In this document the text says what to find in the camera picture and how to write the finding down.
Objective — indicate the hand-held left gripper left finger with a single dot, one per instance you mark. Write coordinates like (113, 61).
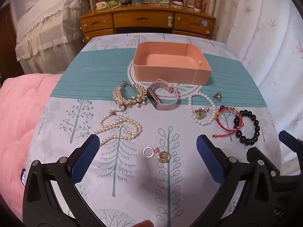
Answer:
(86, 156)

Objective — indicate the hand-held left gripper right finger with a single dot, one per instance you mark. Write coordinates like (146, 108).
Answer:
(209, 156)

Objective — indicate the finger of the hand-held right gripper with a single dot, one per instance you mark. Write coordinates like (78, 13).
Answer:
(286, 138)
(253, 153)

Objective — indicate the pink smart watch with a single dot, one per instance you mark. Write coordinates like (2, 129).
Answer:
(152, 98)

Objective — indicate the pink jewelry box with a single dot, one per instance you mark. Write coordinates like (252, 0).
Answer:
(170, 73)

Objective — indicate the person's left hand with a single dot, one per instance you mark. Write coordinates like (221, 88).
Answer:
(144, 224)

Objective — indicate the silver bead charm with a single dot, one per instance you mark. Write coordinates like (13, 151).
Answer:
(198, 113)

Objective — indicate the round gold pendant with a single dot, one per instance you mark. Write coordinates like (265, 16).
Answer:
(163, 157)

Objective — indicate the small gold earring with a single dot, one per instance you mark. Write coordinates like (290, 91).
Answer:
(216, 95)

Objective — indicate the pink blanket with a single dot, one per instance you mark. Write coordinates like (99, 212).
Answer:
(21, 123)

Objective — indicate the white floral curtain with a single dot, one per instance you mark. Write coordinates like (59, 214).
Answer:
(260, 28)

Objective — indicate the white lace covered furniture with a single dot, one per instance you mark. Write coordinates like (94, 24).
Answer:
(47, 28)

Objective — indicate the wooden desk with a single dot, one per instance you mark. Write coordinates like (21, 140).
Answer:
(142, 19)

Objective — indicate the wooden door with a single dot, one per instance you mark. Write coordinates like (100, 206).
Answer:
(6, 28)

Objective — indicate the green packet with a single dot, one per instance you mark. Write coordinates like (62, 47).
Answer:
(111, 3)

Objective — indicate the white tube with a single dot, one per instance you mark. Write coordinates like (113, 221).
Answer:
(177, 3)

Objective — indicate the black tube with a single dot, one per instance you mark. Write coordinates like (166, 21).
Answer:
(125, 2)

